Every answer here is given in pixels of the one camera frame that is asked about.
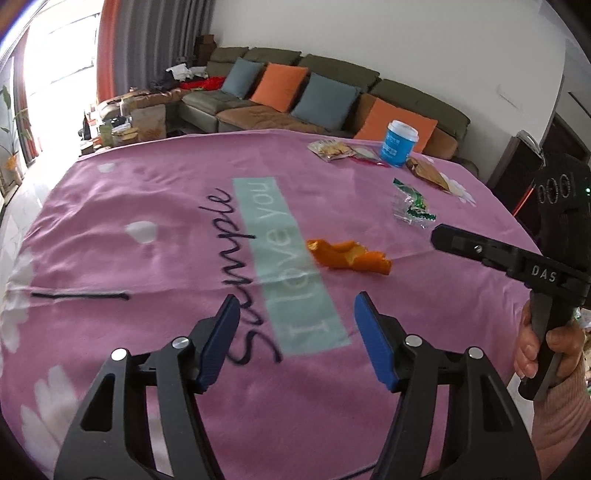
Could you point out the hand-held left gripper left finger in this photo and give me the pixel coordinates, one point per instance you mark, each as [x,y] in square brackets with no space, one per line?
[217,344]

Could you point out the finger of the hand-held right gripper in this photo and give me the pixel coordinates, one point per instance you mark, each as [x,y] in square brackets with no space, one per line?
[466,244]

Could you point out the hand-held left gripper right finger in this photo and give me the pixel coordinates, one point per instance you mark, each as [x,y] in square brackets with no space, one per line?
[374,339]

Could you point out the plastic bag with wrappers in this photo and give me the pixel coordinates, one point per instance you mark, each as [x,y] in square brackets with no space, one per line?
[584,341]

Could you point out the orange peel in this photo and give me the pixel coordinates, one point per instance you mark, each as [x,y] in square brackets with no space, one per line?
[341,256]

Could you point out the person's right forearm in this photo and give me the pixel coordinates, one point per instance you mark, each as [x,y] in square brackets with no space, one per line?
[563,415]

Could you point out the person's right hand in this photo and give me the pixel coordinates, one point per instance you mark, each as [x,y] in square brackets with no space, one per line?
[524,344]

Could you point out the green candy wrapper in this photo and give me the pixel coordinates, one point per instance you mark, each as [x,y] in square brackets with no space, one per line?
[413,203]

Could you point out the brown snack packet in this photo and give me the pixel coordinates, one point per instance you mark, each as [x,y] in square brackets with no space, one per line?
[427,173]

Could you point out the dark cabinet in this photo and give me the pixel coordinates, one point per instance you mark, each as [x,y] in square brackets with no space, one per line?
[515,175]

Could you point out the pink printed blanket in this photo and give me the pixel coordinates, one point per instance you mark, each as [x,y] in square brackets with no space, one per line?
[138,277]

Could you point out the blue paper cup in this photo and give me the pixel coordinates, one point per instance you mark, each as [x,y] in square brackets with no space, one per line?
[398,145]

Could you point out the red-edged clear wrapper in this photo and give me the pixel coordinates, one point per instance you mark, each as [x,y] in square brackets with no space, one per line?
[369,157]

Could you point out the orange cushion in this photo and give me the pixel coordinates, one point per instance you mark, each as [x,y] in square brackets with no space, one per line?
[277,87]
[378,122]

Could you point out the clear cracker snack packet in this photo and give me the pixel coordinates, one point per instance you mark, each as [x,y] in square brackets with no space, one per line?
[330,150]

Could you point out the large blue cushion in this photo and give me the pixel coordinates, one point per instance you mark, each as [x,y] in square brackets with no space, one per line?
[325,101]

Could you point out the green sectional sofa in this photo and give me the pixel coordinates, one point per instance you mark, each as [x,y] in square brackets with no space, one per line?
[249,117]

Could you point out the brown paper bag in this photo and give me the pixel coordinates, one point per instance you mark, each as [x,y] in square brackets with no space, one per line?
[148,121]

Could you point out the green jar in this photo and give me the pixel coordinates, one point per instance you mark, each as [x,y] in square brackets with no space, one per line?
[106,134]

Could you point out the red cloth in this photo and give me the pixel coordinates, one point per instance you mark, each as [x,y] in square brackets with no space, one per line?
[203,84]

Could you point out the small blue cushion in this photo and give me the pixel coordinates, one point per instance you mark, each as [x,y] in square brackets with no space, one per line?
[240,78]

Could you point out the white clothes pile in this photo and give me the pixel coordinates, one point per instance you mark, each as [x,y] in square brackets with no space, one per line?
[184,72]

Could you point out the potted plant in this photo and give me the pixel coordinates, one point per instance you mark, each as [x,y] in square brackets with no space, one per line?
[11,134]

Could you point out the brown cardboard box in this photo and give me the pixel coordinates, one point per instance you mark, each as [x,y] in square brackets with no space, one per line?
[205,48]

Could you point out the grey curtain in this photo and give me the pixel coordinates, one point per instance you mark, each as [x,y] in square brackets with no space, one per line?
[161,41]

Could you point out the orange curtain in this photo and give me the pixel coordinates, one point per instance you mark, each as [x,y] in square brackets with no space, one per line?
[107,50]

